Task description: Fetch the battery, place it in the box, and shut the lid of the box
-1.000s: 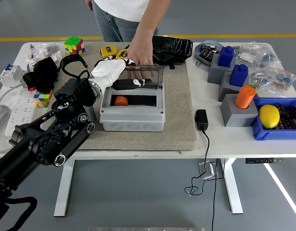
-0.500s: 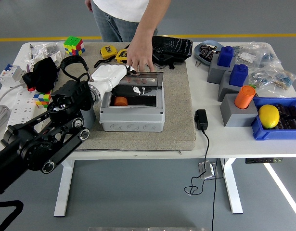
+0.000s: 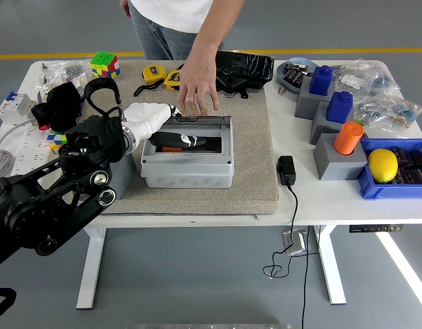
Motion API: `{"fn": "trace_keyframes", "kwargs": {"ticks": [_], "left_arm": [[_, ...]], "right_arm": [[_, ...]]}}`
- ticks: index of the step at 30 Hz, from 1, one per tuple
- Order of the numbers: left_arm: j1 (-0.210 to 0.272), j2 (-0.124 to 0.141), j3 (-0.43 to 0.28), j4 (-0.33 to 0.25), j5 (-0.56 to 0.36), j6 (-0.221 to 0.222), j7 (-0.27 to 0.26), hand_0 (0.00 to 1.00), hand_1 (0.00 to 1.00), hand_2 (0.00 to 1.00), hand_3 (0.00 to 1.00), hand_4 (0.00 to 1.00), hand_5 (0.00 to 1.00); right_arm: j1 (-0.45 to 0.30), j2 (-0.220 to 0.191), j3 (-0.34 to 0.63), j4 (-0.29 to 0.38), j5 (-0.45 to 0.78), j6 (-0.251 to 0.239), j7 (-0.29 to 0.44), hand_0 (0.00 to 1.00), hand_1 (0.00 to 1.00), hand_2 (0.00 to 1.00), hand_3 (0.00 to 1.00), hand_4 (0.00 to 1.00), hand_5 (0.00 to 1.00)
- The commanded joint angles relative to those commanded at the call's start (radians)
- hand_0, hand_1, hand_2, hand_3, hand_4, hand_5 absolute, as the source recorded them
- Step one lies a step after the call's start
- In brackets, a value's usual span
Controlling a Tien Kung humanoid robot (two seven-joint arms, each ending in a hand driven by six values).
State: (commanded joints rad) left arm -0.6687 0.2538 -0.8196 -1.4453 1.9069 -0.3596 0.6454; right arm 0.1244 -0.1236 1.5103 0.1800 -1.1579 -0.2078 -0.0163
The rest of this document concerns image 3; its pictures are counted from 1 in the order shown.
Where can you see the person's left forearm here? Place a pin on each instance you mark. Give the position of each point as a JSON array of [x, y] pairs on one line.
[[212, 31]]

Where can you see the blue-grey dish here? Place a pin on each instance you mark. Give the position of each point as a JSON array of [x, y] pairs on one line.
[[281, 77]]

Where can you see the white table leg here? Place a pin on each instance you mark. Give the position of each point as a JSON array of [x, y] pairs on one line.
[[92, 274], [331, 274]]

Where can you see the blue bottle-shaped block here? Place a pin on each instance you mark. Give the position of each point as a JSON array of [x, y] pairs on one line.
[[321, 82], [339, 109]]

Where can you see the black cloth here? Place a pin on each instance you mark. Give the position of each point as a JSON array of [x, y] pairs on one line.
[[58, 103]]

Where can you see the small metal clip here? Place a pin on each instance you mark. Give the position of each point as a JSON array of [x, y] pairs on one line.
[[282, 90]]

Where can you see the clear bag of screws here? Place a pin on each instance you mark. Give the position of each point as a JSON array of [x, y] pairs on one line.
[[70, 68]]

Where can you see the black power adapter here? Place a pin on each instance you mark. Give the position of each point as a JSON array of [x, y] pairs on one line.
[[286, 171]]

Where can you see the person's left hand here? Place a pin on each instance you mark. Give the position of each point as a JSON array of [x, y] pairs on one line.
[[198, 82]]

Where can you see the thin metal screwdriver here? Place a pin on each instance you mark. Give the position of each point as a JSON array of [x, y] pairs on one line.
[[44, 73]]

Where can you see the small dark battery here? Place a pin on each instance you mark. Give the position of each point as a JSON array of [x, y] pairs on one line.
[[298, 79], [291, 70]]

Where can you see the grey-brown mat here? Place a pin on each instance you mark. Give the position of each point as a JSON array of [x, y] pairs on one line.
[[197, 202]]

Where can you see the orange cylinder battery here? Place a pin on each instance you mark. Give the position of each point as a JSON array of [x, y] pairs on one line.
[[347, 140], [169, 149]]

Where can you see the clear bag of components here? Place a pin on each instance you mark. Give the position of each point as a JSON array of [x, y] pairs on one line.
[[403, 113], [384, 82], [369, 111], [350, 80]]

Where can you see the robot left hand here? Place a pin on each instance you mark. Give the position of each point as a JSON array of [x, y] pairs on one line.
[[145, 116]]

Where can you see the blue plastic bin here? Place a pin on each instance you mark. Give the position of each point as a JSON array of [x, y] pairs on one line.
[[391, 192]]

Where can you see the yellow lemon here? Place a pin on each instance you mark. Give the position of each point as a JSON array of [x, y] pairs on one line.
[[383, 166]]

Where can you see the person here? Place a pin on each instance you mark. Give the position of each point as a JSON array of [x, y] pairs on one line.
[[162, 34]]

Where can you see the grey holder block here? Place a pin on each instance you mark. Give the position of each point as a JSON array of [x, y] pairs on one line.
[[126, 178], [321, 132], [305, 106], [336, 168]]

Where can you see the yellow tape measure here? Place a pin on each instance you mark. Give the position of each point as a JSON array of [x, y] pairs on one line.
[[172, 79], [153, 72]]

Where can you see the small green part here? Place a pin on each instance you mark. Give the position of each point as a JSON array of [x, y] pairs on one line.
[[359, 122]]

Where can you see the black table control panel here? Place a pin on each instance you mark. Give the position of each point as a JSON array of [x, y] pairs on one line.
[[376, 229]]

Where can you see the black wrapped case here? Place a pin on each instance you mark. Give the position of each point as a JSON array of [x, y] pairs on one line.
[[250, 66]]

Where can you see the small Rubik's cube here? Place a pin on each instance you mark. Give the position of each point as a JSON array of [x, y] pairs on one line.
[[56, 141]]

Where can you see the grey electrical box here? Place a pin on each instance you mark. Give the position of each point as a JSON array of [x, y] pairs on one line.
[[186, 171]]

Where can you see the silver metal bracket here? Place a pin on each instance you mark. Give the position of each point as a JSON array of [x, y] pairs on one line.
[[294, 244]]

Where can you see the person's right hand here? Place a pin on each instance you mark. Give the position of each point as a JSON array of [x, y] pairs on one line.
[[125, 7]]

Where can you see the large Rubik's cube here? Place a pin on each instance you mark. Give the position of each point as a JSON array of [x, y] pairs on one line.
[[105, 66]]

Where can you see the white power strip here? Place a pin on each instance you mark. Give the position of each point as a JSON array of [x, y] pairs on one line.
[[32, 150]]

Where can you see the white circuit breaker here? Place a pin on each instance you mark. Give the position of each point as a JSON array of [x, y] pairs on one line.
[[14, 108]]

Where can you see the white socket module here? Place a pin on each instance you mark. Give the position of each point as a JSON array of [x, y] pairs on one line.
[[81, 80]]

